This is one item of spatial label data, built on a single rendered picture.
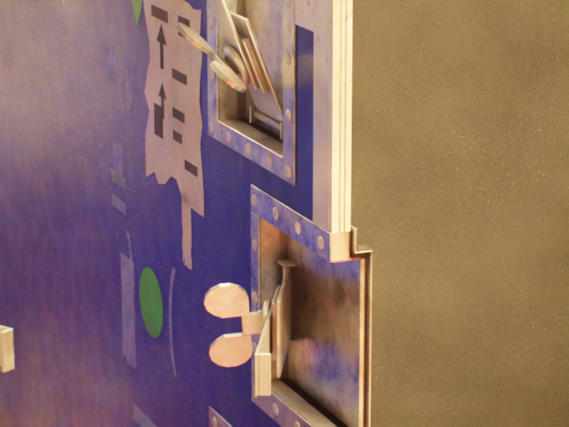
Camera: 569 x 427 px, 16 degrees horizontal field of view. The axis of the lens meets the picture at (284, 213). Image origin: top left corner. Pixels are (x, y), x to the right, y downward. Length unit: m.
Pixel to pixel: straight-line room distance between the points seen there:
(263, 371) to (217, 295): 0.07
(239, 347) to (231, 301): 0.04
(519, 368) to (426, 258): 0.18
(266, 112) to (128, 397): 0.32
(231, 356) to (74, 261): 0.38
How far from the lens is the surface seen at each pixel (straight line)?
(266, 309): 1.09
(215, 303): 1.09
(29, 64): 1.54
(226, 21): 1.10
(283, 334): 1.09
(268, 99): 1.12
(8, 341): 1.06
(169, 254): 1.28
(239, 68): 1.10
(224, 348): 1.11
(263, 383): 1.03
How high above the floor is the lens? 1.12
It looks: 15 degrees down
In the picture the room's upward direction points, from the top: straight up
